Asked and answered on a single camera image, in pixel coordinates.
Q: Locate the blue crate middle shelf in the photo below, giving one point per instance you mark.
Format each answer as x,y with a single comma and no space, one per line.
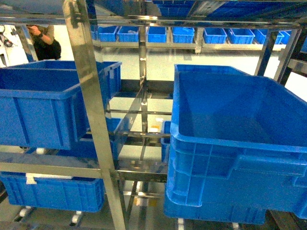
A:
41,108

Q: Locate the blue target crate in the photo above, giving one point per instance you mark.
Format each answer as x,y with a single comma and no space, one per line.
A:
237,143

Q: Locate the person in dark shirt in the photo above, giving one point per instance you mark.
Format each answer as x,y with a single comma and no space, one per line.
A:
44,42

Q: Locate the steel shelf rack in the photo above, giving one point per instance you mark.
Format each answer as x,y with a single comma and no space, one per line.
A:
129,115

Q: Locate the blue crate with white foam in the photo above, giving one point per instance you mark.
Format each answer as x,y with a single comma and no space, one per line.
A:
76,194

